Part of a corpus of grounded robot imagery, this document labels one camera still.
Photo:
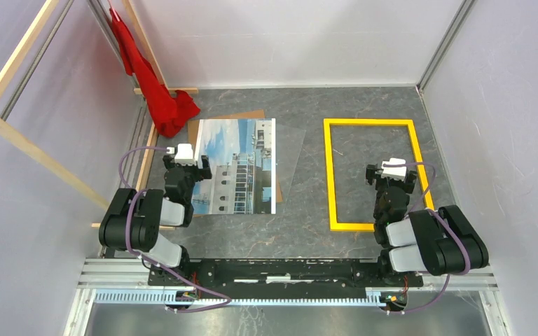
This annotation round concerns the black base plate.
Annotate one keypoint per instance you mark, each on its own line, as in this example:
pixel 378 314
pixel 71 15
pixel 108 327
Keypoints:
pixel 280 279

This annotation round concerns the building photo print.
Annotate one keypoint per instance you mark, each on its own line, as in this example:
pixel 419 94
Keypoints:
pixel 241 162

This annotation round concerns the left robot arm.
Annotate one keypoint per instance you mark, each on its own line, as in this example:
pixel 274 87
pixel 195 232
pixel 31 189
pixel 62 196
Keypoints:
pixel 133 220

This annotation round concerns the wooden rack frame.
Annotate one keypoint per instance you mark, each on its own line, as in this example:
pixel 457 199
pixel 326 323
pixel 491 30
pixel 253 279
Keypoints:
pixel 11 67

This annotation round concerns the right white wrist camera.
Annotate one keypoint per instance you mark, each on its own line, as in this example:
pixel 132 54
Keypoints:
pixel 394 168

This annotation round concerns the red cloth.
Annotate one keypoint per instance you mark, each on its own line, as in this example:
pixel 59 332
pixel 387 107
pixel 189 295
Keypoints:
pixel 169 112

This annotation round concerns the clear plastic sheet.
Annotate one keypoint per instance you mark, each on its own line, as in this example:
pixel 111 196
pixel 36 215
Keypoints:
pixel 289 144

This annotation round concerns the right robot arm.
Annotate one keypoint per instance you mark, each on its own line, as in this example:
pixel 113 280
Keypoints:
pixel 439 242

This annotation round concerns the yellow picture frame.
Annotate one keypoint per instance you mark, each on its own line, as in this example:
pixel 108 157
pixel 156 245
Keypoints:
pixel 334 225

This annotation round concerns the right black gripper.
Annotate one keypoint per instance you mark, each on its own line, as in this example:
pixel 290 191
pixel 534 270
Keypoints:
pixel 406 185

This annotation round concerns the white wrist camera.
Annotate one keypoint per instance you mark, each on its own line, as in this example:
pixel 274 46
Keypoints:
pixel 182 154
pixel 394 168

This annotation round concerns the brown cardboard backing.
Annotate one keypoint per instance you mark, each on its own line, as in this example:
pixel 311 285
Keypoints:
pixel 232 116

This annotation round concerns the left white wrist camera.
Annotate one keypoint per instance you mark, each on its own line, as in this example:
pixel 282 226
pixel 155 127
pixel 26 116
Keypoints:
pixel 182 154

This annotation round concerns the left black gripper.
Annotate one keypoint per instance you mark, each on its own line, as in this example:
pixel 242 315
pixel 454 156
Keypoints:
pixel 201 173

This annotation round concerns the aluminium rail base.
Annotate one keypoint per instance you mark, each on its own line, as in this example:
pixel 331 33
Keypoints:
pixel 113 296

